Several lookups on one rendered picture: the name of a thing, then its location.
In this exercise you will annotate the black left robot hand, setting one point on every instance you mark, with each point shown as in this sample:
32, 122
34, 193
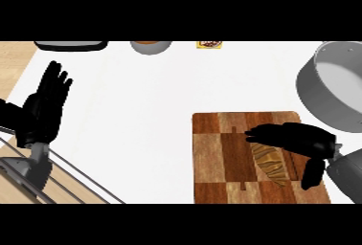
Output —
44, 105

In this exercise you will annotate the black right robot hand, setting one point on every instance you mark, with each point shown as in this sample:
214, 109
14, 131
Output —
297, 138

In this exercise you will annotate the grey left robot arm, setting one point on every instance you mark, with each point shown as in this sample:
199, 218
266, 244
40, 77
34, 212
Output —
34, 166

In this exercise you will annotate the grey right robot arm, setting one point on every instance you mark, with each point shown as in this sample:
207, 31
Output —
347, 173

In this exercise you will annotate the brown striped croissant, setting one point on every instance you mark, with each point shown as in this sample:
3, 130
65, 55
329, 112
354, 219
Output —
270, 164

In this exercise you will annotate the checkered wooden cutting board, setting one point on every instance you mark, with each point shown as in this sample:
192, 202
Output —
235, 159

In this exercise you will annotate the grey metal pot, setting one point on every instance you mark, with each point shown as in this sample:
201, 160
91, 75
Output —
332, 89

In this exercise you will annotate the grey round cup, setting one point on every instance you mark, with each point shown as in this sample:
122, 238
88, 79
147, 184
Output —
150, 47

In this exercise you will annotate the yellow printed packet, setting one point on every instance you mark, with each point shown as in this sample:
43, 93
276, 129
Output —
208, 44

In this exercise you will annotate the grey metal rail rack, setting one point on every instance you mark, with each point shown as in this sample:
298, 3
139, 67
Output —
60, 178

